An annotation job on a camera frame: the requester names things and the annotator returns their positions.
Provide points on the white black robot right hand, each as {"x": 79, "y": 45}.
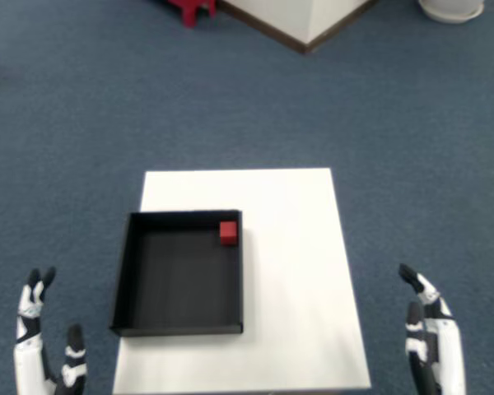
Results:
{"x": 450, "y": 358}

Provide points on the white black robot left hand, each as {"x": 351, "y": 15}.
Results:
{"x": 26, "y": 366}

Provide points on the small red cube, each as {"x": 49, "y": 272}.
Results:
{"x": 228, "y": 232}

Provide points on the black open cardboard box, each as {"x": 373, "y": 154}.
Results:
{"x": 177, "y": 275}

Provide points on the white pot saucer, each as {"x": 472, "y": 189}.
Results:
{"x": 450, "y": 18}

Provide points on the dark brown baseboard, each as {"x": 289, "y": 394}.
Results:
{"x": 304, "y": 46}

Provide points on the white plant pot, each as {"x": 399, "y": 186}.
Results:
{"x": 450, "y": 4}

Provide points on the red plastic stool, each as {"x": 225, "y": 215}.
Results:
{"x": 191, "y": 10}

